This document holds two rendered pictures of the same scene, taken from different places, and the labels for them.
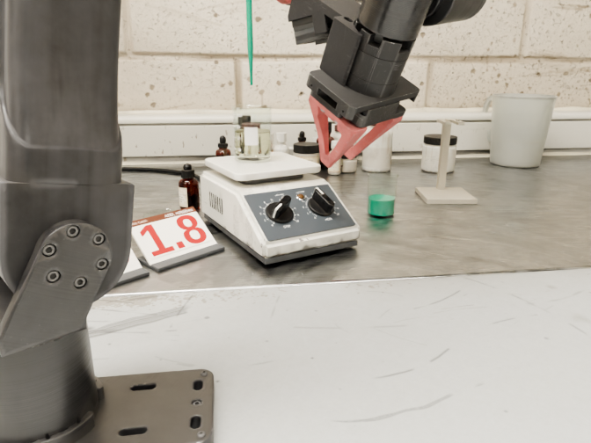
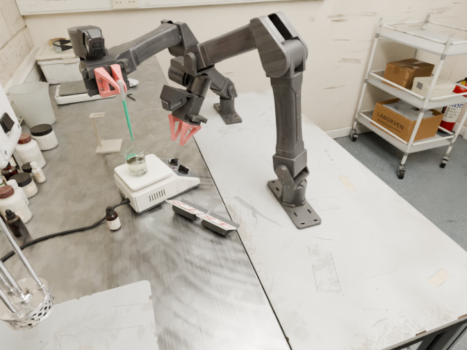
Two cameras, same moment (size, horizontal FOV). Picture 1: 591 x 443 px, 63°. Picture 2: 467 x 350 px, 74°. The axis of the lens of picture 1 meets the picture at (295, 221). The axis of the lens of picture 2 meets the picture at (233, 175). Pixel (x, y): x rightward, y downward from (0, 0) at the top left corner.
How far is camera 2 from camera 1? 0.98 m
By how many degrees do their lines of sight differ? 87
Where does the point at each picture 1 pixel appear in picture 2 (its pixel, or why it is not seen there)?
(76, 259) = not seen: hidden behind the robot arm
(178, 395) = (277, 183)
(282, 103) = not seen: outside the picture
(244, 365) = (258, 180)
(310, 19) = (178, 100)
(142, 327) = (248, 201)
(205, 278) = (211, 198)
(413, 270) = (197, 157)
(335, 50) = (196, 106)
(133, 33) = not seen: outside the picture
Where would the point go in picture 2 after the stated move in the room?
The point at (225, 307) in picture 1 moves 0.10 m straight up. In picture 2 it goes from (231, 189) to (231, 160)
